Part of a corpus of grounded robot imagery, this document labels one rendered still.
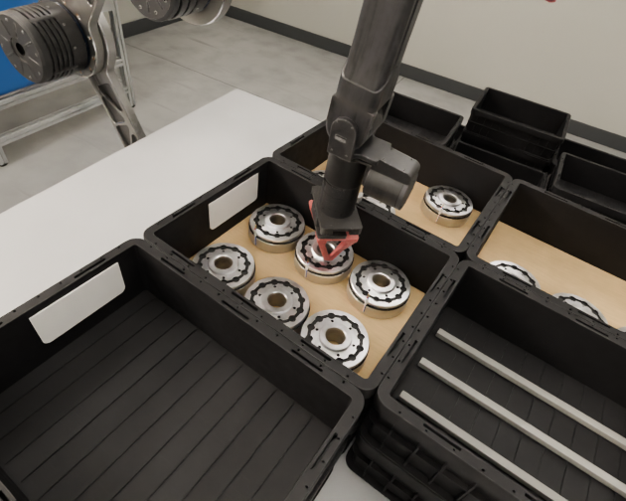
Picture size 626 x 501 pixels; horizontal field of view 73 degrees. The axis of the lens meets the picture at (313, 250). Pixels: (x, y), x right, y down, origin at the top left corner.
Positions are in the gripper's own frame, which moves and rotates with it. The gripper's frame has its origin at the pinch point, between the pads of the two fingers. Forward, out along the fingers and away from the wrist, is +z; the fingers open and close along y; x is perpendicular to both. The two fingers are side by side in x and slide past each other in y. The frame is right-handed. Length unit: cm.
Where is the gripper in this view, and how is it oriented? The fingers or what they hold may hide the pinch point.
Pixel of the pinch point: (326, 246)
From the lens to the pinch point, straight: 73.1
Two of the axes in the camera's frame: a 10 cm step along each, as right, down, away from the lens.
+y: -1.5, -7.3, 6.7
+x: -9.8, 0.1, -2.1
